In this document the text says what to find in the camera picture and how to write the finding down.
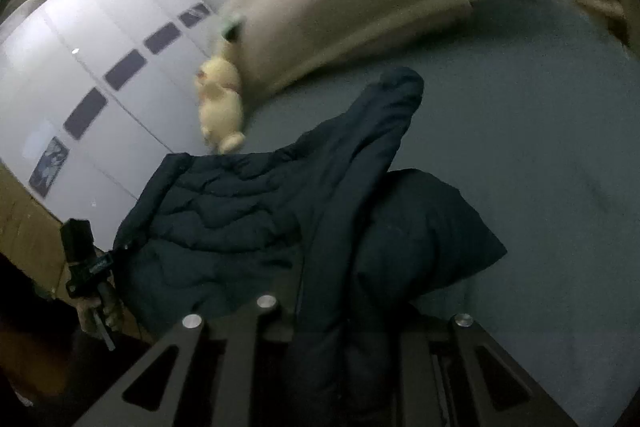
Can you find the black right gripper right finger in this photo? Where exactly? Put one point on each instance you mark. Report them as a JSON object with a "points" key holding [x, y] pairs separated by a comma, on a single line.
{"points": [[453, 373]]}

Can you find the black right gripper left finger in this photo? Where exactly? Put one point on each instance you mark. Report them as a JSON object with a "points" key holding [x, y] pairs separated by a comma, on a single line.
{"points": [[234, 371]]}

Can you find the dark puffer jacket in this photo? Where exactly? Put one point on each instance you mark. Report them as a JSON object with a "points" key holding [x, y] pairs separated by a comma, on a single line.
{"points": [[210, 232]]}

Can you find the person's left hand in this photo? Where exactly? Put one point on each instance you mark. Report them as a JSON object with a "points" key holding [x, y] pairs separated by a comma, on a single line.
{"points": [[109, 308]]}

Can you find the cardboard boxes on floor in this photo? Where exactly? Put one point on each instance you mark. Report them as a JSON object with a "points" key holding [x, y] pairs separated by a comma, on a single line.
{"points": [[30, 238]]}

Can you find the yellow Pikachu plush toy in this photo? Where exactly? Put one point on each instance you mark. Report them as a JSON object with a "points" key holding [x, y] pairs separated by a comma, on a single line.
{"points": [[220, 109]]}

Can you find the beige pillow under blanket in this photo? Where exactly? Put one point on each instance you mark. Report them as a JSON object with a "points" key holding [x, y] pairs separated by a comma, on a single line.
{"points": [[390, 31]]}

